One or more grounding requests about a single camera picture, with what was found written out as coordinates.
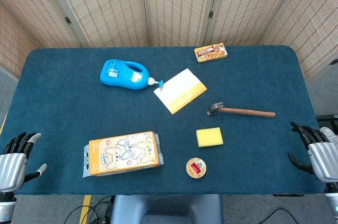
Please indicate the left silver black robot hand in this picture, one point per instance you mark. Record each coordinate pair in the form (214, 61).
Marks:
(11, 166)

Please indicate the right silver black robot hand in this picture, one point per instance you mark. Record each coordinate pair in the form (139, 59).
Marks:
(324, 160)

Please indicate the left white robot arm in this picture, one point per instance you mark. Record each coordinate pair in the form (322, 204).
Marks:
(6, 208)

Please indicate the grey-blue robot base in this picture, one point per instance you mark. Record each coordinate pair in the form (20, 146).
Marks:
(158, 205)

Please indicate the yellow sponge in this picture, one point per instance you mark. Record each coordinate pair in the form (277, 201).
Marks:
(210, 137)

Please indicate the grey sneaker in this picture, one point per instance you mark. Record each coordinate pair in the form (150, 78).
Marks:
(330, 132)

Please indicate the black equipment box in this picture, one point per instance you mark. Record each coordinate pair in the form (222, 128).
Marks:
(328, 121)

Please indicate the yellow floor tape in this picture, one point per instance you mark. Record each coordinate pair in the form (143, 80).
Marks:
(2, 126)
(85, 209)

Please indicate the dark blue tablecloth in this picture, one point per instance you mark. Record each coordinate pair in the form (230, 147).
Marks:
(66, 107)

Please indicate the black screen hinge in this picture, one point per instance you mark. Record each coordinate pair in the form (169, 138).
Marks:
(68, 20)
(334, 62)
(210, 14)

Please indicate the orange corgi tissue pack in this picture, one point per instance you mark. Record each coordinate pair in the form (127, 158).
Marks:
(124, 154)

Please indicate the round gold tin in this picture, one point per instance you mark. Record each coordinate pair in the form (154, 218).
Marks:
(196, 168)

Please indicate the blue detergent pump bottle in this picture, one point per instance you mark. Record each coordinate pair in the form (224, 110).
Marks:
(118, 76)

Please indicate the yellow curry box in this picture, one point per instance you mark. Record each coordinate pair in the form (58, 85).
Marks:
(211, 52)

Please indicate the white and yellow booklet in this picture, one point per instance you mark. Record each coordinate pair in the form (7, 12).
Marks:
(179, 89)

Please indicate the bamboo folding screen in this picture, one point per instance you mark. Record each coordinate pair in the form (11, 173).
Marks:
(171, 10)

